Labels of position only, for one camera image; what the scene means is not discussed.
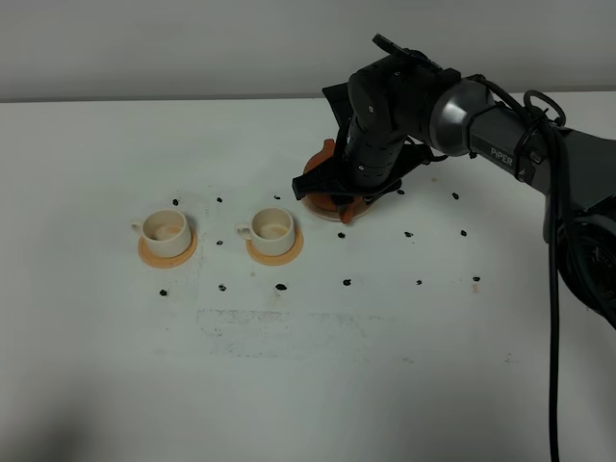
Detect left orange coaster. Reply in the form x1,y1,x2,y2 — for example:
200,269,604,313
137,230,198,270

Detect right orange coaster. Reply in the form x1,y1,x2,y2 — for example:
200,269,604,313
244,225,304,266

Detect white teacup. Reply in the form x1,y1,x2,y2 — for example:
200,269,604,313
131,209,192,258
236,207,295,256

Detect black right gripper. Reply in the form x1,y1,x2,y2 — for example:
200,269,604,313
292,115,433,212

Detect brown clay teapot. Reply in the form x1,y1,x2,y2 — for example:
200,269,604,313
301,139,372,224

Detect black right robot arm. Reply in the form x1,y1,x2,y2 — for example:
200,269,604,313
292,35,615,321

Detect orange coaster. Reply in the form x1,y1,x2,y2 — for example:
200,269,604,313
137,230,198,270
244,225,304,266

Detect left white teacup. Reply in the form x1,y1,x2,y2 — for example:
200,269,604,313
131,209,192,258

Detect beige teapot coaster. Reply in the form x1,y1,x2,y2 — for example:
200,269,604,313
301,197,372,224

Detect right white teacup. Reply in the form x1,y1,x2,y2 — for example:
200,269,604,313
236,207,295,256

